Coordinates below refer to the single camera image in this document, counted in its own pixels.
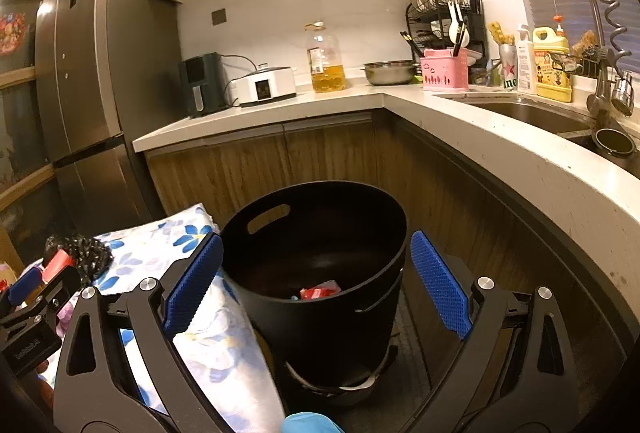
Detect person's right hand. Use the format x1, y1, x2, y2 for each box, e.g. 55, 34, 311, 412
282, 410, 346, 433

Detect steel kitchen faucet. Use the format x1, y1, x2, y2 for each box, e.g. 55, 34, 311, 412
572, 0, 636, 134

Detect red paper cup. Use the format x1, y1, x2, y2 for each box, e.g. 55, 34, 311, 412
42, 249, 77, 284

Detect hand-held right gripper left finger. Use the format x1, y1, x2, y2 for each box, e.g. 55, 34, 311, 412
52, 232, 236, 433

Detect yellow detergent bottle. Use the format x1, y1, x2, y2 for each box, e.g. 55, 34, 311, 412
531, 27, 572, 102

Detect black power cable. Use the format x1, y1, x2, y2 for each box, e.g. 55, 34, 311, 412
220, 54, 258, 74

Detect red snack wrapper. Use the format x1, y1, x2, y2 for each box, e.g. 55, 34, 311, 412
299, 280, 342, 302

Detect yellow sponge brush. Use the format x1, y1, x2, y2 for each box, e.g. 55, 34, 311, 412
487, 20, 516, 46

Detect red door decoration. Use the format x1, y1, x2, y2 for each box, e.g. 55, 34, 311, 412
0, 12, 28, 56

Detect black air fryer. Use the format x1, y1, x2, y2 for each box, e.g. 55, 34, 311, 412
178, 53, 228, 118

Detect white rice spoon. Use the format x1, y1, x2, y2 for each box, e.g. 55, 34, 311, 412
447, 0, 468, 51

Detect wire sponge rack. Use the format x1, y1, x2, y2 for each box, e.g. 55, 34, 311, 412
550, 30, 608, 78

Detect steel sink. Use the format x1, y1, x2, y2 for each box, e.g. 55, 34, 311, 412
435, 90, 640, 178

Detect purple tissue paper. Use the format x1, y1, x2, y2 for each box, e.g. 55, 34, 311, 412
56, 303, 76, 339

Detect round sink strainer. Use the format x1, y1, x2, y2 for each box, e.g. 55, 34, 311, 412
592, 128, 637, 158

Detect white pump bottle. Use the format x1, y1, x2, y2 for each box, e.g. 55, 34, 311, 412
515, 25, 537, 94

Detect wooden framed glass door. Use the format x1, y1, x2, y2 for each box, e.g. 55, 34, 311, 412
0, 0, 73, 274

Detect pink utensil holder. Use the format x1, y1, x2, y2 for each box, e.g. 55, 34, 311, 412
420, 48, 470, 92

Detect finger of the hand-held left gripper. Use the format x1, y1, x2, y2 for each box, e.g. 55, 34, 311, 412
7, 267, 45, 306
0, 265, 82, 339

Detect blue floral blanket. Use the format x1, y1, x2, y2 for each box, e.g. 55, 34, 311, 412
37, 204, 286, 419

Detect steel basin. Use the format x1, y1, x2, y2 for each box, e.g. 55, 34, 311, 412
363, 60, 420, 86

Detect black plastic bag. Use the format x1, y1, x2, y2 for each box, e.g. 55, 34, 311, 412
45, 233, 112, 286

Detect dark steel refrigerator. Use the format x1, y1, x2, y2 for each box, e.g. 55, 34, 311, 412
34, 0, 183, 221

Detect white electric cooker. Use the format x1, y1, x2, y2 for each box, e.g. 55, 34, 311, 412
235, 63, 298, 108

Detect kitchen counter with wooden cabinets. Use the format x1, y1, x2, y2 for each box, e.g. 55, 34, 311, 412
132, 85, 640, 364

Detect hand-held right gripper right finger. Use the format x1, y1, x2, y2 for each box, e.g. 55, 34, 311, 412
402, 230, 584, 433

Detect black trash bin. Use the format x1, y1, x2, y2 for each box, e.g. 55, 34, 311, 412
220, 181, 408, 406

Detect cooking oil bottle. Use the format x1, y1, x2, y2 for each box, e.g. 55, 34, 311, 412
305, 22, 347, 94

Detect black dish rack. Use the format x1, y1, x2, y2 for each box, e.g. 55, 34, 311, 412
405, 0, 488, 64

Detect black chopsticks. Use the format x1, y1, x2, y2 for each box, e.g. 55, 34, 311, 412
452, 23, 468, 58

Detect silver beer can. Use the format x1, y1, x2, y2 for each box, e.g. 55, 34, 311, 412
498, 44, 519, 91

